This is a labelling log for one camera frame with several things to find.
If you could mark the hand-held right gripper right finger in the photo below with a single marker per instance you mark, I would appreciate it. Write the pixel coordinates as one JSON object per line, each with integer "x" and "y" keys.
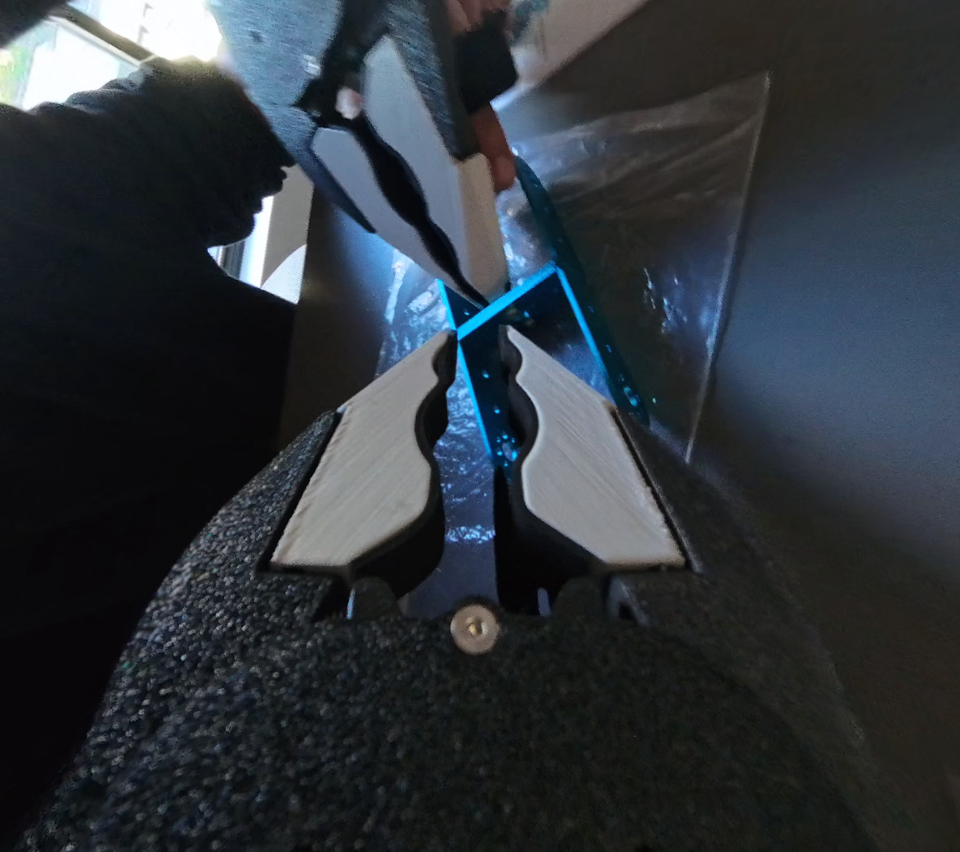
{"x": 600, "y": 492}

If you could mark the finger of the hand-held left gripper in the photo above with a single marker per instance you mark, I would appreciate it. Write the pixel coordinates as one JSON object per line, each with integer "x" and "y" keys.
{"x": 352, "y": 176}
{"x": 427, "y": 139}

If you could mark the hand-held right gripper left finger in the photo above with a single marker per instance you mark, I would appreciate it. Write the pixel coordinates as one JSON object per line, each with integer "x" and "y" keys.
{"x": 360, "y": 484}

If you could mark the blue metal bracket assembly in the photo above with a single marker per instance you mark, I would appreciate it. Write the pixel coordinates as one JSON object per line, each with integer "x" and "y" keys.
{"x": 540, "y": 304}

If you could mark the grey desk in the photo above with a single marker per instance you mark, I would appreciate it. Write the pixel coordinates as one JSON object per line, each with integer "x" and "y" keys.
{"x": 862, "y": 267}

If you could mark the window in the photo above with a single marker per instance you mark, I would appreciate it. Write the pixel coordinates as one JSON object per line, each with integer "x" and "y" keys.
{"x": 150, "y": 4}

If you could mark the large clear plastic bag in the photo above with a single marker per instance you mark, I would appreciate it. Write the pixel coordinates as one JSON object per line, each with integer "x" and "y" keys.
{"x": 660, "y": 191}

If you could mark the person's black top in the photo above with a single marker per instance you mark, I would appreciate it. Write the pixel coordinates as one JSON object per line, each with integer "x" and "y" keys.
{"x": 112, "y": 267}

